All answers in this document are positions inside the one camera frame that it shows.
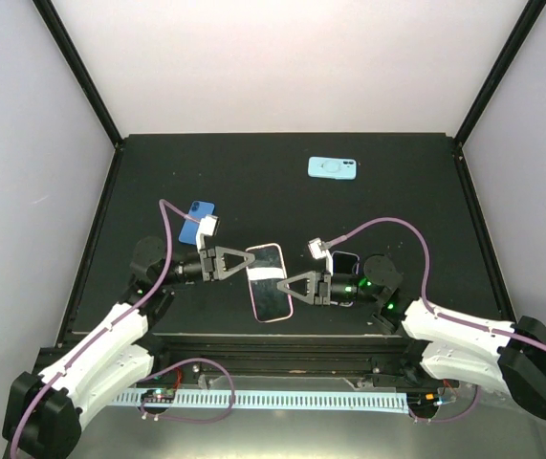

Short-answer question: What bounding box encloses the lavender phone case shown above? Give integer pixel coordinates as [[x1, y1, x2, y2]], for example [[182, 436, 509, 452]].
[[331, 251, 360, 307]]

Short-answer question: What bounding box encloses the blue phone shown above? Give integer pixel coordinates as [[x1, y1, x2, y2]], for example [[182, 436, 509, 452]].
[[178, 201, 215, 246]]

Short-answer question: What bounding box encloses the light blue phone case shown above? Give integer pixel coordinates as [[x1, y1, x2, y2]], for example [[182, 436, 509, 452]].
[[307, 157, 358, 181]]

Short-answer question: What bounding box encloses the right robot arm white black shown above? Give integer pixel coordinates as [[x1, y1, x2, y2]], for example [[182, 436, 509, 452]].
[[277, 254, 546, 421]]

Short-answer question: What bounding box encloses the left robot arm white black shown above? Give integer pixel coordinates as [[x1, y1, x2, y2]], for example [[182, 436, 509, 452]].
[[2, 237, 255, 458]]

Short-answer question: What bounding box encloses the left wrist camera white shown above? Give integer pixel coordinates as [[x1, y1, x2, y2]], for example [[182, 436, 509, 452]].
[[195, 214, 218, 251]]

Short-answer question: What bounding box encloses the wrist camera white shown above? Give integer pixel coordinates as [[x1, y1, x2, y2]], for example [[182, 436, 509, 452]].
[[307, 238, 334, 274], [195, 214, 218, 251]]

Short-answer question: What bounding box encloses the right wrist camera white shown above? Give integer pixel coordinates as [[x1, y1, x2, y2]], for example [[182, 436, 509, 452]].
[[307, 238, 334, 274]]

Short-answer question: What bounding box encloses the white slotted cable duct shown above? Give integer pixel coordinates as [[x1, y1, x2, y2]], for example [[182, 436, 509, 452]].
[[110, 388, 408, 414]]

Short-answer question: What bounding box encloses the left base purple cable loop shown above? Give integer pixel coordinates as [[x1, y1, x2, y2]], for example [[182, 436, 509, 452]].
[[139, 358, 236, 425]]

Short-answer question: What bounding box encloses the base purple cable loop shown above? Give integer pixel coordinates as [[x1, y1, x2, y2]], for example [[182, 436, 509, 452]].
[[139, 358, 236, 425], [408, 382, 482, 426]]

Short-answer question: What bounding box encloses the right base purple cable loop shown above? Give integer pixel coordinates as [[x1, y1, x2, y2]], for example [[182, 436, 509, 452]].
[[408, 382, 482, 426]]

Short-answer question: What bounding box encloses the left black frame post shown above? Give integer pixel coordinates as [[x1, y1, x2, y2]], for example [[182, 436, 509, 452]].
[[33, 0, 123, 148]]

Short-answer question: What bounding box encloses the black frame post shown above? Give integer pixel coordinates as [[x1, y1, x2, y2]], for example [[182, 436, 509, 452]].
[[33, 0, 123, 148], [454, 0, 546, 147]]

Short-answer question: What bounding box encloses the right black frame post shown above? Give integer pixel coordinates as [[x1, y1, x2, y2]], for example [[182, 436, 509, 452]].
[[454, 0, 546, 147]]

